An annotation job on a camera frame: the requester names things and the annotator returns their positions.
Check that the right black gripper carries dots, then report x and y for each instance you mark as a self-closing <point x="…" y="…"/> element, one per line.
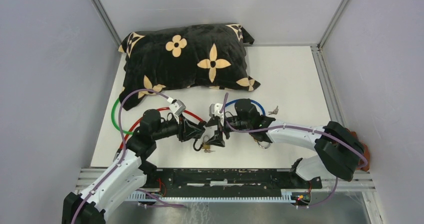
<point x="217" y="139"/>

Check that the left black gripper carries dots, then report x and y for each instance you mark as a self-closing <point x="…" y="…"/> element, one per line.
<point x="187" y="129"/>

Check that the small brass padlock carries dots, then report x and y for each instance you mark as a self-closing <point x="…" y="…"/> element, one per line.
<point x="204" y="146"/>

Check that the blue cable lock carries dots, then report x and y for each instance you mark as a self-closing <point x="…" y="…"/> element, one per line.
<point x="252" y="101"/>

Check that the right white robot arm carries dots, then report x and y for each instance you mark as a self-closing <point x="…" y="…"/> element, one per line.
<point x="338" y="150"/>

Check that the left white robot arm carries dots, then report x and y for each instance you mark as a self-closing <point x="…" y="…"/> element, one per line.
<point x="129" y="171"/>

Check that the loose keys right side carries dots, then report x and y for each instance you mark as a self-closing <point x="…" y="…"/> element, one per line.
<point x="275" y="111"/>

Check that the black floral pillow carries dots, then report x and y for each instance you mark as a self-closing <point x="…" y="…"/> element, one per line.
<point x="209" y="55"/>

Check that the red cable lock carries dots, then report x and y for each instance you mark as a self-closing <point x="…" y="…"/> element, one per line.
<point x="149" y="129"/>

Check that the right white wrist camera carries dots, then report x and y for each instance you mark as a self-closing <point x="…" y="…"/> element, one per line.
<point x="216" y="110"/>

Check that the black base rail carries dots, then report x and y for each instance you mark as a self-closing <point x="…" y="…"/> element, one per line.
<point x="229" y="185"/>

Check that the green cable lock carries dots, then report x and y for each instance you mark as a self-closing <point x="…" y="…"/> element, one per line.
<point x="113" y="114"/>

